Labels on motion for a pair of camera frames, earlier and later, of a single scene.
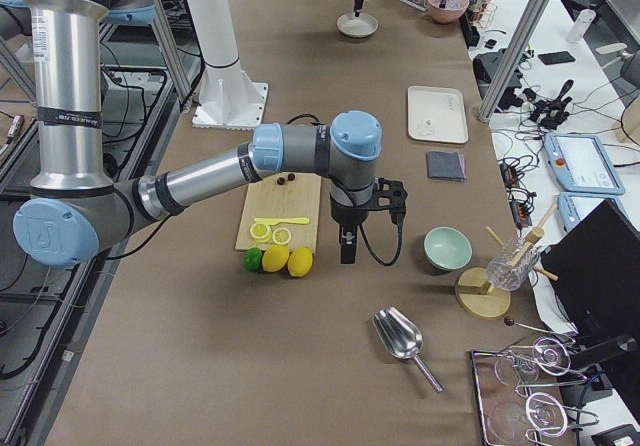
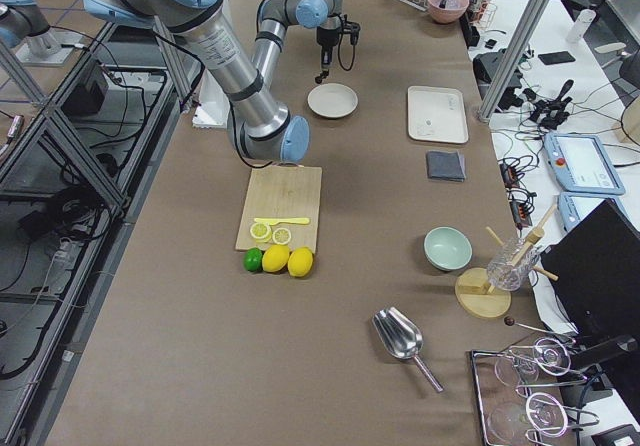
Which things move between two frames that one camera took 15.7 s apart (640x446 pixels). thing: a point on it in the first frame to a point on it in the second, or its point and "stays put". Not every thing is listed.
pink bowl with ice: (455, 6) stays put
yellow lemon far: (300, 261) stays put
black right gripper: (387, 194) to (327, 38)
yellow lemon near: (275, 257) stays put
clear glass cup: (508, 268) stays put
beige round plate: (357, 27) to (332, 100)
